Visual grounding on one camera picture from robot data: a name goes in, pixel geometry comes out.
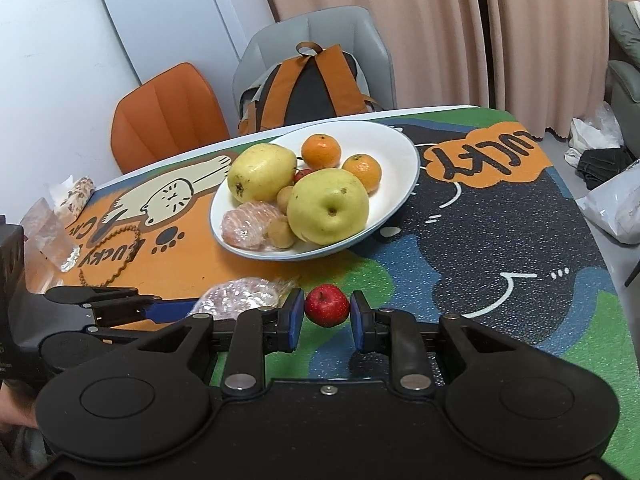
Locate brown bead string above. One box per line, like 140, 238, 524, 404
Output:
77, 225, 143, 288

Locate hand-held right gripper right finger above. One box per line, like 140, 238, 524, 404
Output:
349, 289, 521, 394

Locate orange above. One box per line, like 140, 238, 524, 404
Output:
341, 154, 382, 194
301, 133, 342, 170

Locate white plastic bag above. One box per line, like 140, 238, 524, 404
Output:
565, 102, 627, 161
575, 160, 640, 247

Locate pomelo segment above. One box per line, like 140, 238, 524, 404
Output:
187, 277, 297, 319
221, 201, 288, 249

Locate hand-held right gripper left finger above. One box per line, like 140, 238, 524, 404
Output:
134, 287, 306, 396

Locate person's left forearm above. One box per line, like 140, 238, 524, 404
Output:
0, 391, 40, 432

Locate white plate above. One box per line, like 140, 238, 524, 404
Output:
209, 121, 420, 262

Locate brown-spotted yellow pear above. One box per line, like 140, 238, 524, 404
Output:
227, 143, 298, 204

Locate orange chair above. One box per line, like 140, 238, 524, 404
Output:
111, 62, 231, 173

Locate wrapped snack packet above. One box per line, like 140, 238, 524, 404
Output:
47, 175, 97, 219

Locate dark clothes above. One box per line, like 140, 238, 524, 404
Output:
577, 146, 636, 191

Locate beige curtain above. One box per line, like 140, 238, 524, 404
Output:
252, 0, 640, 137

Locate white cabinet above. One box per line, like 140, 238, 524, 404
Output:
100, 0, 277, 87

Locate orange and black backpack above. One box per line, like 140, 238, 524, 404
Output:
237, 42, 386, 136

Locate grey chair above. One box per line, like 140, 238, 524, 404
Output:
232, 6, 397, 134

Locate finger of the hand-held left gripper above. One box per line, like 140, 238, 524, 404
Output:
39, 326, 167, 369
44, 286, 164, 324

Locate grey sofa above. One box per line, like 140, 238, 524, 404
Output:
606, 0, 640, 162

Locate round yellow pear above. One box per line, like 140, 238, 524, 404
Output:
286, 169, 371, 246

